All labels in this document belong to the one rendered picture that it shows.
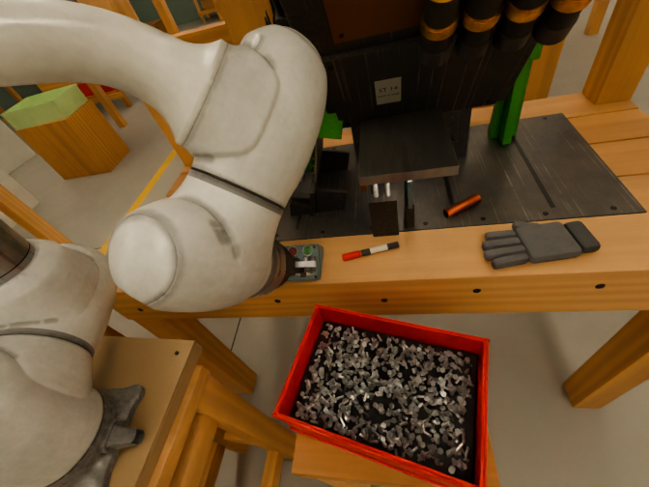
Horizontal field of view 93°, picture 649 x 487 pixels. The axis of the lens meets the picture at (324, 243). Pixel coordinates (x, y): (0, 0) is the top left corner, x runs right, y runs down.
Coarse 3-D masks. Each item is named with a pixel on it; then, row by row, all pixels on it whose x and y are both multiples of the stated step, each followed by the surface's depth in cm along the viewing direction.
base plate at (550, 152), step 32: (480, 128) 93; (544, 128) 86; (352, 160) 96; (480, 160) 83; (512, 160) 80; (544, 160) 78; (576, 160) 75; (352, 192) 86; (416, 192) 80; (448, 192) 77; (480, 192) 75; (512, 192) 73; (544, 192) 71; (576, 192) 69; (608, 192) 67; (288, 224) 83; (320, 224) 80; (352, 224) 78; (416, 224) 73; (448, 224) 71; (480, 224) 69
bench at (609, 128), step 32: (576, 96) 96; (576, 128) 86; (608, 128) 83; (640, 128) 81; (608, 160) 76; (640, 160) 73; (640, 192) 67; (160, 320) 93; (192, 320) 107; (640, 320) 79; (224, 352) 125; (608, 352) 93; (640, 352) 80; (224, 384) 137; (576, 384) 112; (608, 384) 95
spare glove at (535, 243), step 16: (512, 224) 65; (528, 224) 63; (544, 224) 62; (560, 224) 61; (576, 224) 61; (496, 240) 62; (512, 240) 61; (528, 240) 60; (544, 240) 60; (560, 240) 59; (576, 240) 59; (592, 240) 58; (496, 256) 61; (512, 256) 59; (528, 256) 59; (544, 256) 58; (560, 256) 58; (576, 256) 58
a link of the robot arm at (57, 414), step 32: (0, 352) 44; (32, 352) 46; (64, 352) 50; (0, 384) 41; (32, 384) 44; (64, 384) 48; (0, 416) 40; (32, 416) 43; (64, 416) 47; (96, 416) 52; (0, 448) 40; (32, 448) 43; (64, 448) 47; (0, 480) 42; (32, 480) 45
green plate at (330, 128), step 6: (324, 114) 64; (330, 114) 63; (324, 120) 64; (330, 120) 64; (336, 120) 64; (342, 120) 64; (324, 126) 65; (330, 126) 65; (336, 126) 65; (342, 126) 65; (324, 132) 67; (330, 132) 66; (336, 132) 66; (330, 138) 68; (336, 138) 67
